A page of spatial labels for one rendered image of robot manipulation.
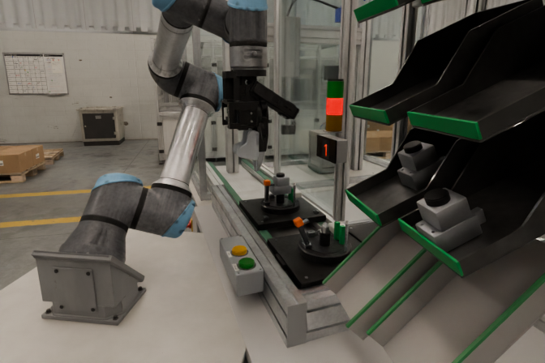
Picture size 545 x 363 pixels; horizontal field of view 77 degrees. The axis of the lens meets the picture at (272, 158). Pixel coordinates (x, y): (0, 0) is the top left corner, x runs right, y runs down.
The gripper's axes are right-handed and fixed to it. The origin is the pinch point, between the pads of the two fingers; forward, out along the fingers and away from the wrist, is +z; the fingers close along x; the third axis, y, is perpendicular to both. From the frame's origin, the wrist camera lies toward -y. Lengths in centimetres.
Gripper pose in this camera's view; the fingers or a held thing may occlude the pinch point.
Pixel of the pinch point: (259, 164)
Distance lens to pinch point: 74.8
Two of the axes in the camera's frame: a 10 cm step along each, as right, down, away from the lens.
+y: -9.4, 0.7, -3.3
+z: 0.0, 9.8, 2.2
